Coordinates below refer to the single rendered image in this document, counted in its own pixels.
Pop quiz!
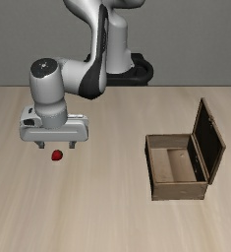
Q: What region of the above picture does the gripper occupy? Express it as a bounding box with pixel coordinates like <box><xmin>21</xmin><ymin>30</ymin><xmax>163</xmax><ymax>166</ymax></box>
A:
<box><xmin>19</xmin><ymin>105</ymin><xmax>90</xmax><ymax>150</ymax></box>

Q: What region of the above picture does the wooden box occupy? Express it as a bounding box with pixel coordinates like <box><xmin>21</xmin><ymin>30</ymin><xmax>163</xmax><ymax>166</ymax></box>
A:
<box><xmin>144</xmin><ymin>133</ymin><xmax>209</xmax><ymax>202</ymax></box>

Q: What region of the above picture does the red strawberry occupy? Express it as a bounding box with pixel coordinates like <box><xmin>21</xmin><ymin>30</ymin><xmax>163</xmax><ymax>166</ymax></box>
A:
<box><xmin>51</xmin><ymin>149</ymin><xmax>64</xmax><ymax>162</ymax></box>

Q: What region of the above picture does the wooden box lid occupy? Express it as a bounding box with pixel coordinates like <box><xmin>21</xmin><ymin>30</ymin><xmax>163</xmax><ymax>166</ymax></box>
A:
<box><xmin>189</xmin><ymin>96</ymin><xmax>227</xmax><ymax>185</ymax></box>

